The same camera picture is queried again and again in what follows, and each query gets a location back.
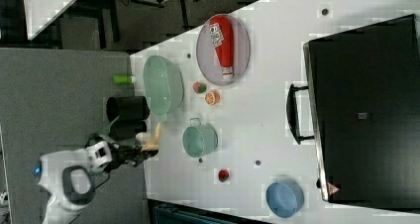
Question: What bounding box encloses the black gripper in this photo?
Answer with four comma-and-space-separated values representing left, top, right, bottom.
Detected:
109, 144, 158, 168

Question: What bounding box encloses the peeled toy banana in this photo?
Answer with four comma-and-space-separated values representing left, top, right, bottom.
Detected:
136, 124, 161, 152

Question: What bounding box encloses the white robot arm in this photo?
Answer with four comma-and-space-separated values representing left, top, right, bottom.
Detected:
34, 140, 158, 224

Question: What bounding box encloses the green mug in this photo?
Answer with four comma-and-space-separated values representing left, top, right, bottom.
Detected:
182, 118, 218, 158

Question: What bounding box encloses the small black cup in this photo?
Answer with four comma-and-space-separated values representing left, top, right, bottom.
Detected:
109, 120, 148, 141

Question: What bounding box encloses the green plastic spatula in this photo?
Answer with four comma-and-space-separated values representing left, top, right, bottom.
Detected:
98, 117, 119, 136

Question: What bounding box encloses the green plastic colander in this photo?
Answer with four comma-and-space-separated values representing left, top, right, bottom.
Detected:
143, 56, 184, 121

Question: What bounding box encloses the small red toy fruit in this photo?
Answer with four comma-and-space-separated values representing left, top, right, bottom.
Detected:
218, 169, 230, 182

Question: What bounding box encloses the pink toy strawberry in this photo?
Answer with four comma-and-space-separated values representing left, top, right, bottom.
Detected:
193, 82, 207, 94

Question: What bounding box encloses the toy orange half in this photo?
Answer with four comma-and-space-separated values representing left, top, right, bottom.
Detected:
205, 89, 220, 106

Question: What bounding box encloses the grey round plate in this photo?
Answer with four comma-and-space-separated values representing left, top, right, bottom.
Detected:
196, 15, 251, 86

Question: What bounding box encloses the blue bowl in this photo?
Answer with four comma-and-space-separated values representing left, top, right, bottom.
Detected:
265, 178, 304, 218

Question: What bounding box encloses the red plush ketchup bottle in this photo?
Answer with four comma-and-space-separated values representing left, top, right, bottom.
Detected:
209, 15, 234, 80

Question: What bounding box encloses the white side table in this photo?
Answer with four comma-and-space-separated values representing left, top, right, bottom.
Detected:
23, 0, 77, 41

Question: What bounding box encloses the silver black toaster oven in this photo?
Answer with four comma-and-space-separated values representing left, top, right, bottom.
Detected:
302, 14, 420, 213

